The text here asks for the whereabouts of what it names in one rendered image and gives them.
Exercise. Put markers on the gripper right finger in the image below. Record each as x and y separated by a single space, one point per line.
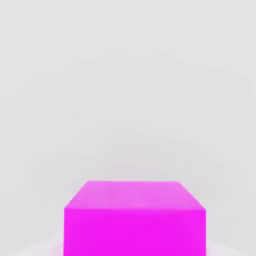
216 251

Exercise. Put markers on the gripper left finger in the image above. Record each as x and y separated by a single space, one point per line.
55 249

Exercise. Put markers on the small magenta cube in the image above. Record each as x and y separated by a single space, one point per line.
135 230

